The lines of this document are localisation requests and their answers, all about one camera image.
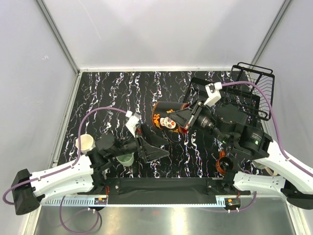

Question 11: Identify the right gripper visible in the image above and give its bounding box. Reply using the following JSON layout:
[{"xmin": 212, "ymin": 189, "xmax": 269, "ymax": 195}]
[{"xmin": 168, "ymin": 97, "xmax": 232, "ymax": 144}]

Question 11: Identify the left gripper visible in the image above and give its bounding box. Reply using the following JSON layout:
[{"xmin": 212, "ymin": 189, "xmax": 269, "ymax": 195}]
[{"xmin": 110, "ymin": 123, "xmax": 170, "ymax": 163}]

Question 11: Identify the black skull mug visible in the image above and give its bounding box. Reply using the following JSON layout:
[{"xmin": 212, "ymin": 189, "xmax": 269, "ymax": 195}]
[{"xmin": 151, "ymin": 101, "xmax": 189, "ymax": 134}]

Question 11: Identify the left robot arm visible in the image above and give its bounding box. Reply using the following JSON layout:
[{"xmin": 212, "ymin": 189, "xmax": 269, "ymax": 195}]
[{"xmin": 12, "ymin": 124, "xmax": 169, "ymax": 215}]

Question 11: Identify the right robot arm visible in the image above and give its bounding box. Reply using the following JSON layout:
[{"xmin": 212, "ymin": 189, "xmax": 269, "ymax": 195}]
[{"xmin": 169, "ymin": 102, "xmax": 313, "ymax": 210}]

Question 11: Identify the green cup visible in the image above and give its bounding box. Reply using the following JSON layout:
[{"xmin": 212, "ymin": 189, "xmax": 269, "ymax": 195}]
[{"xmin": 116, "ymin": 153, "xmax": 134, "ymax": 167}]

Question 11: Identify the orange black mug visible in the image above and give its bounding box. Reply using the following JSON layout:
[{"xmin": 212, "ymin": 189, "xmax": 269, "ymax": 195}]
[{"xmin": 215, "ymin": 151, "xmax": 234, "ymax": 175}]

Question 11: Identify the cream cup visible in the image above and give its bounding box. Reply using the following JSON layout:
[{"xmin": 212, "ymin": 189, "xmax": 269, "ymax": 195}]
[{"xmin": 80, "ymin": 134, "xmax": 95, "ymax": 155}]

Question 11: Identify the beige printed mug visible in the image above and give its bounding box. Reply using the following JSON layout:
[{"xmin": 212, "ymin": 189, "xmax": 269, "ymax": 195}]
[{"xmin": 252, "ymin": 161, "xmax": 278, "ymax": 176}]

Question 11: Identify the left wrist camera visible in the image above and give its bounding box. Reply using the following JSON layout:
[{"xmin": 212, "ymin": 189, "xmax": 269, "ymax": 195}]
[{"xmin": 125, "ymin": 111, "xmax": 141, "ymax": 137}]

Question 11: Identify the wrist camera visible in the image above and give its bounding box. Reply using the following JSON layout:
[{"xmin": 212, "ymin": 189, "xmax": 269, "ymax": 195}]
[
  {"xmin": 125, "ymin": 111, "xmax": 141, "ymax": 137},
  {"xmin": 204, "ymin": 82, "xmax": 222, "ymax": 107}
]

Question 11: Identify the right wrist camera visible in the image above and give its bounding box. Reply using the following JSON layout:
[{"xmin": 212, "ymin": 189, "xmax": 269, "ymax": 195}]
[{"xmin": 204, "ymin": 82, "xmax": 222, "ymax": 107}]

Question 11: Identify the black wire dish rack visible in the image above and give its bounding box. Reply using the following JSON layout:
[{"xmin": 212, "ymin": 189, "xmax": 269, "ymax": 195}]
[{"xmin": 182, "ymin": 62, "xmax": 275, "ymax": 128}]

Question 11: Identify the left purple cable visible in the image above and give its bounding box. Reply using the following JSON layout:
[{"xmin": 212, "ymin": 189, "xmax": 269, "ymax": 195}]
[{"xmin": 2, "ymin": 107, "xmax": 129, "ymax": 233}]

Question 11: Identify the purple cable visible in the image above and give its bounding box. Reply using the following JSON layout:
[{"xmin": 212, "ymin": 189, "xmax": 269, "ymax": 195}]
[
  {"xmin": 220, "ymin": 81, "xmax": 313, "ymax": 177},
  {"xmin": 2, "ymin": 107, "xmax": 129, "ymax": 233}
]

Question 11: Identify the slotted cable duct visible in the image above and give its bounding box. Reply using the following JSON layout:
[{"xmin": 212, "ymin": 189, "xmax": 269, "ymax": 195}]
[{"xmin": 43, "ymin": 194, "xmax": 225, "ymax": 208}]

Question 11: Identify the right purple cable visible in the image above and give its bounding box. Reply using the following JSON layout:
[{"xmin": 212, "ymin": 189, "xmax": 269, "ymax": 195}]
[{"xmin": 220, "ymin": 81, "xmax": 313, "ymax": 177}]

